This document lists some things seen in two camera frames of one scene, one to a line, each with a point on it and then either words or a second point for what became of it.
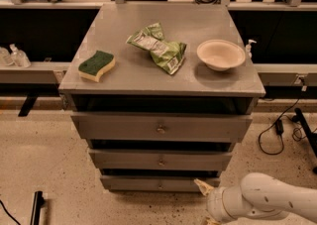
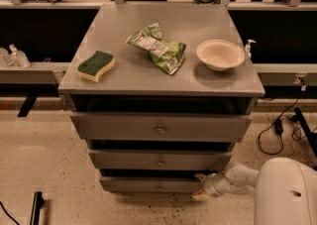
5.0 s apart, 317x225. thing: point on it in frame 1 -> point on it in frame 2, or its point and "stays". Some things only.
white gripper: (215, 203) -> (210, 185)
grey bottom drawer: (155, 183) stays
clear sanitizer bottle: (19, 57) stays
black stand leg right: (312, 139) stays
